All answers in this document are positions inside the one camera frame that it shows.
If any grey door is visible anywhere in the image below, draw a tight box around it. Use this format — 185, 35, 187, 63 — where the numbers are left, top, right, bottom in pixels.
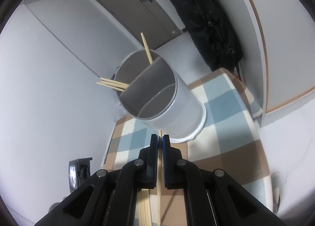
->
90, 0, 184, 49

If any checked tablecloth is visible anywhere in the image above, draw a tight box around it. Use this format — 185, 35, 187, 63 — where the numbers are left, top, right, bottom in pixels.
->
105, 67, 281, 226

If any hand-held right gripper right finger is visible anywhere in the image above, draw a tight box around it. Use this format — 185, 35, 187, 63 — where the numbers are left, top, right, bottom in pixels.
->
161, 134, 283, 226

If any wooden chopstick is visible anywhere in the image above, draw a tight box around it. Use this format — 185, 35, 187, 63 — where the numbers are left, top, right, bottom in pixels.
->
96, 82, 126, 92
157, 129, 163, 226
100, 77, 130, 86
101, 80, 128, 89
141, 33, 153, 64

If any white wardrobe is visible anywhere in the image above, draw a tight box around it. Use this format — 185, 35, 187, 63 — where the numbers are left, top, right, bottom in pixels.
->
231, 0, 315, 128

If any black backpack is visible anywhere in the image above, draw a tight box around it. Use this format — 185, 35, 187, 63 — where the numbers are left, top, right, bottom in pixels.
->
167, 0, 244, 72

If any bundle of wooden chopsticks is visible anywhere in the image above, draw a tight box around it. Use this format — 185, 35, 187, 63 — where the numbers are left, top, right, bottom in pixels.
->
138, 189, 151, 226

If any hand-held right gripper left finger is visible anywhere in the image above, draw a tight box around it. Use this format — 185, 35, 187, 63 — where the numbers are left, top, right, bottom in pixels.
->
33, 134, 160, 226

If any grey oval utensil holder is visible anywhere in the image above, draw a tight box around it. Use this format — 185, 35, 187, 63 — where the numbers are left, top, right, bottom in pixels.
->
115, 49, 207, 143

